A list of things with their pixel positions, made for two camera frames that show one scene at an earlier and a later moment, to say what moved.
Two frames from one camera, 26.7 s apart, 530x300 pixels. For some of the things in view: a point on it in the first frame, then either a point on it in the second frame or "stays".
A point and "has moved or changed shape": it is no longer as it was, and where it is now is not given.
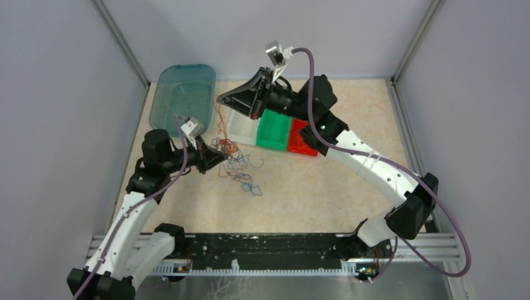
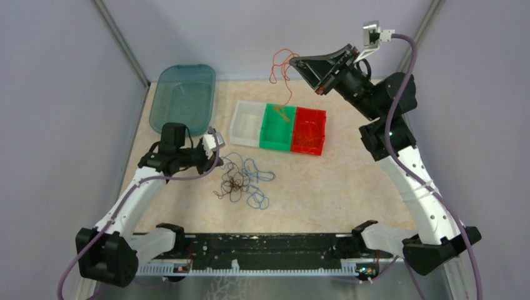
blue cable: [235, 165] has moved or changed shape
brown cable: [237, 162] to [234, 182]
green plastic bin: [274, 130] stays
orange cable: [229, 147] to [282, 57]
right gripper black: [252, 97] to [315, 69]
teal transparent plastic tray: [186, 90] stays
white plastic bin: [242, 129] stays
